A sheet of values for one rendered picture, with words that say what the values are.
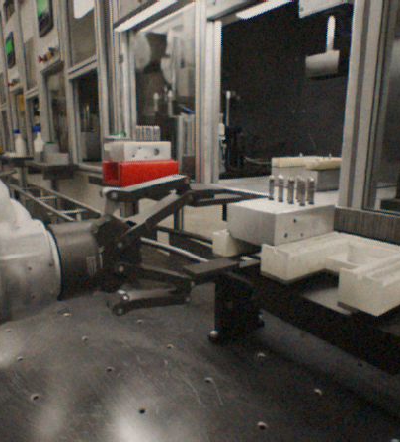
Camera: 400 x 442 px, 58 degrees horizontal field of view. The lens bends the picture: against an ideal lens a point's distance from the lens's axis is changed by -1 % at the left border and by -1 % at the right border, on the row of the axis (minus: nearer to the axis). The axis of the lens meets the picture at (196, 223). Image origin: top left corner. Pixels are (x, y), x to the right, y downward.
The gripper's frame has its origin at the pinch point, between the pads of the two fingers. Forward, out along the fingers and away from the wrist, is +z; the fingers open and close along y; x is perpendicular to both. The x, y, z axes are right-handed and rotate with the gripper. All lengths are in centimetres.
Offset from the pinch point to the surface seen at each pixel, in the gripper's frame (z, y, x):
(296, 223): 10.5, 0.7, -3.8
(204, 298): 16.2, -22.1, 24.7
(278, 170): 36.6, 4.9, 24.0
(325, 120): 69, 18, 36
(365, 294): 5.6, -3.6, -17.1
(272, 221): 6.3, 1.4, -3.3
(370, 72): 26.4, 21.5, -2.9
